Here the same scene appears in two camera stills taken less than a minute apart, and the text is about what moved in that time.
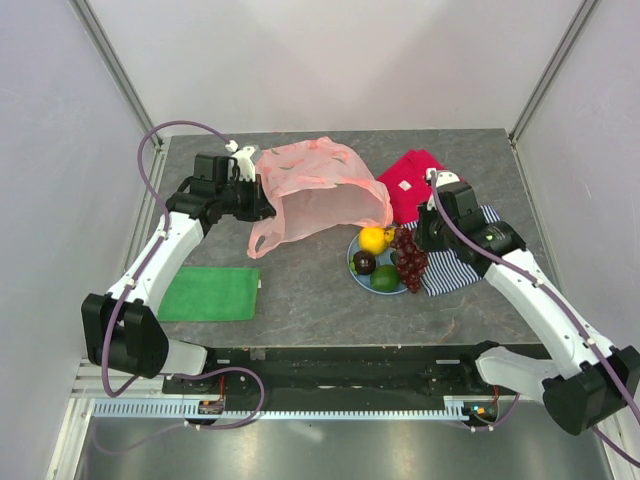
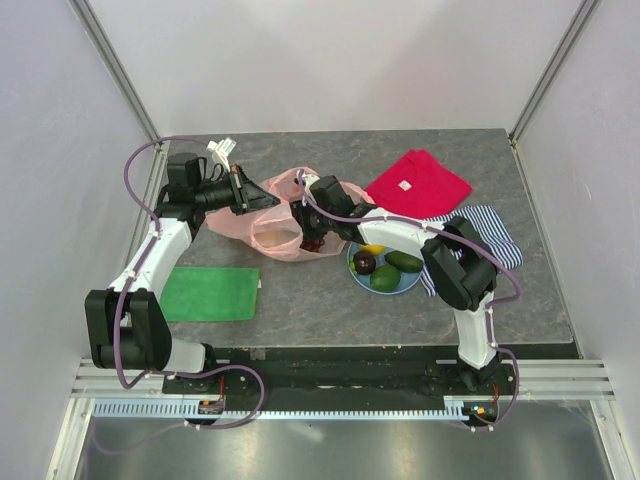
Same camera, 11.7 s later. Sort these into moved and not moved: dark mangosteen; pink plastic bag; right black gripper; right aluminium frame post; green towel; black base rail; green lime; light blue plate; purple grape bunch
Moved: purple grape bunch; pink plastic bag; right black gripper
Not moved: light blue plate; green lime; dark mangosteen; black base rail; right aluminium frame post; green towel
